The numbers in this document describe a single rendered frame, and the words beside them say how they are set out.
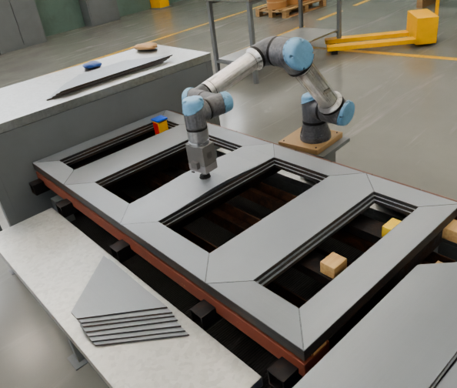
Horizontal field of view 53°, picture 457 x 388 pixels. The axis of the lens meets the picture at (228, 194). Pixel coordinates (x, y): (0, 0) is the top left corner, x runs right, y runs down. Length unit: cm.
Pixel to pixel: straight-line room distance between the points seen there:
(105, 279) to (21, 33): 924
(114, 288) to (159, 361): 29
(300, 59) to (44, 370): 177
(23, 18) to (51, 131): 830
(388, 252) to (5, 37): 957
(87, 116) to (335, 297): 155
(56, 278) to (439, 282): 113
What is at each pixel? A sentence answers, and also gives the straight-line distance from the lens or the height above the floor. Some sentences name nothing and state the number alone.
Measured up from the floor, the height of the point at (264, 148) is 85.
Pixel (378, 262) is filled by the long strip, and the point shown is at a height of 85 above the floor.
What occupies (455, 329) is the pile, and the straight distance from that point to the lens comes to 114.
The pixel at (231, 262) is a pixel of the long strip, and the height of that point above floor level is 85.
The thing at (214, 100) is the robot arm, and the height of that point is 114.
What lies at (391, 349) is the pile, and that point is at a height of 85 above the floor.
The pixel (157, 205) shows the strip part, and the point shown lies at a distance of 161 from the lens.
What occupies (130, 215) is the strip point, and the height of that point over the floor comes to 85.
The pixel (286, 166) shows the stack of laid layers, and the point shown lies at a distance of 178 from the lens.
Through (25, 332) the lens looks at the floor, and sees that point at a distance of 265.
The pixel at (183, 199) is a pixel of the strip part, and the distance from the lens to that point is 160.
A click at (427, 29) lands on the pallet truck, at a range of 658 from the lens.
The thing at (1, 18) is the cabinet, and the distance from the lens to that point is 1032.
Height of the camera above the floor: 166
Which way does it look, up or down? 30 degrees down
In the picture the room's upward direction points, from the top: 8 degrees counter-clockwise
